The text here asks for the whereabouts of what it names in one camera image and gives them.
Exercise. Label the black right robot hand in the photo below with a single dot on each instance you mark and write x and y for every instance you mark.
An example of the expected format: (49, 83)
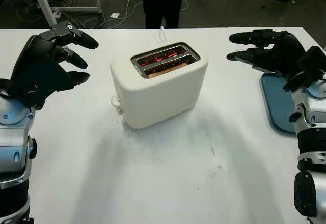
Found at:
(286, 52)

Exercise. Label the toast slice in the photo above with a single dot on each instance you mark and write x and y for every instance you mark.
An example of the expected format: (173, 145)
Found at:
(168, 69)

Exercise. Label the white paper sheet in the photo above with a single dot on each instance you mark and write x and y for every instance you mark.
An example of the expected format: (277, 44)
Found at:
(115, 15)

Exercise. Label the white power strip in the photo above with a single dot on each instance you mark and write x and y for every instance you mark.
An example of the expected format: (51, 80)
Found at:
(57, 14)

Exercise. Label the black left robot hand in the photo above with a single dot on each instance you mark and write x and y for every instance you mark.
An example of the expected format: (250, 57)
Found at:
(35, 48)

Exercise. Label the cream white two-slot toaster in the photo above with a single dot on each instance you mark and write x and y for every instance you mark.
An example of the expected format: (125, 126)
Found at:
(158, 99)

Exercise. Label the blue plastic tray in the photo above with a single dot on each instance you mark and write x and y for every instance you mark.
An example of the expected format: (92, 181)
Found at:
(277, 101)

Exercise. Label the person in black trousers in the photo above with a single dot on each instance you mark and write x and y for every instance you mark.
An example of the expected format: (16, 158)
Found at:
(163, 5)

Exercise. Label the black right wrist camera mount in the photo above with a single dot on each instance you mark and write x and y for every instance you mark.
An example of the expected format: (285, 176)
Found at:
(310, 65)

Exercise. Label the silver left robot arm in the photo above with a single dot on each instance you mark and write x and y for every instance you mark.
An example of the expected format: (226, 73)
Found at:
(12, 137)

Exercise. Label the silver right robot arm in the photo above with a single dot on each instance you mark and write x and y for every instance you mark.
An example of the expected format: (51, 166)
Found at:
(312, 145)

